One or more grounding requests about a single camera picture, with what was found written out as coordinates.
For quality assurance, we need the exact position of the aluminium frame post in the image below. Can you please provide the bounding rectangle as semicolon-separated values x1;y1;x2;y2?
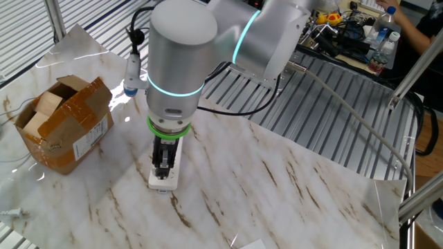
44;0;67;42

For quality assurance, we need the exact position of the clear bottle white cap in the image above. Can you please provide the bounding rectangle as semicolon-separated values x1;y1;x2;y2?
367;30;401;75

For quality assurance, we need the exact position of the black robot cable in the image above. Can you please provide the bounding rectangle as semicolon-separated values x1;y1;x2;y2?
196;72;282;117
125;6;156;56

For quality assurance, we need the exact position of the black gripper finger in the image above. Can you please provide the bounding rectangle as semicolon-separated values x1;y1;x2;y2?
159;148;174;180
152;154;165;181

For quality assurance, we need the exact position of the white two-pin plug cord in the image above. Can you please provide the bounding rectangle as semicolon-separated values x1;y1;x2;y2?
0;207;31;219

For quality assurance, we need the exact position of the clear bottle blue cap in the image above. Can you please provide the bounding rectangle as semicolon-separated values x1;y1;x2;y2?
363;6;397;49

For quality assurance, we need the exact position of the taped brown cardboard box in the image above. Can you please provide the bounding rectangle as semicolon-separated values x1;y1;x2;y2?
14;75;115;176

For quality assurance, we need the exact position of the white four-socket power strip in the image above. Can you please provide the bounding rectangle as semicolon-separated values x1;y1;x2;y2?
147;136;184;194

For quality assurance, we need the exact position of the grey robot conduit hose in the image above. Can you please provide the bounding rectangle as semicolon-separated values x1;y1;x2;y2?
287;59;415;194

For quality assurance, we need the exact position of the aluminium frame bar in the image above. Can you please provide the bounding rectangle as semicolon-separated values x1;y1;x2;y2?
397;171;443;225
387;29;443;111

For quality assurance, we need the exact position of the person in black shirt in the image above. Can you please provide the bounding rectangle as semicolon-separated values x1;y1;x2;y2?
397;0;443;87

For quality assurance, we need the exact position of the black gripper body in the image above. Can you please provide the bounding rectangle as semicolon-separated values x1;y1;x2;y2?
151;135;181;166

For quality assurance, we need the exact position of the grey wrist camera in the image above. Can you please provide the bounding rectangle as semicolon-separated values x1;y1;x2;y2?
123;51;149;98

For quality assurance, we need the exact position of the glossy marble pattern mat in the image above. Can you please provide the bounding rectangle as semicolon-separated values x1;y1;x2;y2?
0;23;408;249

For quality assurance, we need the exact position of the bare bystander forearm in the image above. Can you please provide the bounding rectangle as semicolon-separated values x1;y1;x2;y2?
390;6;435;55

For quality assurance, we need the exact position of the bystander hand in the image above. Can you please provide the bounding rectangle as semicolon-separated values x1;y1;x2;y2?
375;0;399;11

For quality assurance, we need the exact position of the thick black cable loop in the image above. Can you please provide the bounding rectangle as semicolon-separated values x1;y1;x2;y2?
404;91;440;156

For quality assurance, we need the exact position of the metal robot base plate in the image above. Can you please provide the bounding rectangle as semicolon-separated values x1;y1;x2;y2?
228;64;295;91

